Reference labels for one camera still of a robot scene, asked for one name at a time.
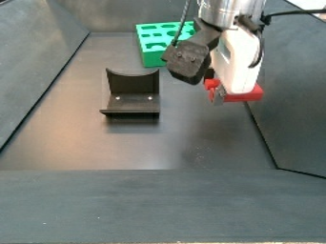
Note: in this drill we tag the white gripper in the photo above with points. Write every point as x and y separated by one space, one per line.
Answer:
232 60

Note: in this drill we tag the red square-circle block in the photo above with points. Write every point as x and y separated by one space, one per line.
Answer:
211 84

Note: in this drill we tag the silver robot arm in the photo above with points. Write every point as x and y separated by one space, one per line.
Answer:
230 14

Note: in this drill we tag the black curved fixture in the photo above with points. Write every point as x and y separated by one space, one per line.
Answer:
134 93

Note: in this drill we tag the green foam shape board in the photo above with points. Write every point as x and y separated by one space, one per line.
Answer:
154 38

